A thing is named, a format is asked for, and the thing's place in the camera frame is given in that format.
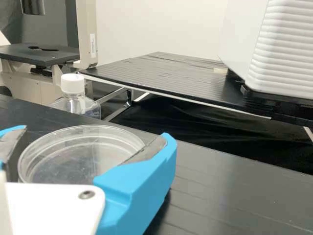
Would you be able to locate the black platform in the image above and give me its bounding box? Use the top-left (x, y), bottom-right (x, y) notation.
top-left (0, 94), bottom-right (313, 235)
top-left (77, 50), bottom-right (313, 142)

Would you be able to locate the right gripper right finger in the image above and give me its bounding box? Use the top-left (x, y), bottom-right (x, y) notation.
top-left (93, 132), bottom-right (177, 235)

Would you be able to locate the incubator door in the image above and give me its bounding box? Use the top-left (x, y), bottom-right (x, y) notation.
top-left (246, 0), bottom-right (313, 100)

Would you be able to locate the petri dish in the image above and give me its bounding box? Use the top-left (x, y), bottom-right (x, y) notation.
top-left (17, 124), bottom-right (145, 184)

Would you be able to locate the white incubator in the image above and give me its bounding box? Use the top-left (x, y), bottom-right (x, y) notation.
top-left (217, 0), bottom-right (269, 83)

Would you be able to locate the white-capped bottle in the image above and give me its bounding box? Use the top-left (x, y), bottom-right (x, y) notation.
top-left (49, 72), bottom-right (102, 120)

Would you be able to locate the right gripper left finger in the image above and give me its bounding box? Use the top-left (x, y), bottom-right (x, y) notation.
top-left (0, 125), bottom-right (27, 170)

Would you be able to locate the cream microscope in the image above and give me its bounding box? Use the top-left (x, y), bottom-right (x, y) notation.
top-left (0, 0), bottom-right (98, 106)

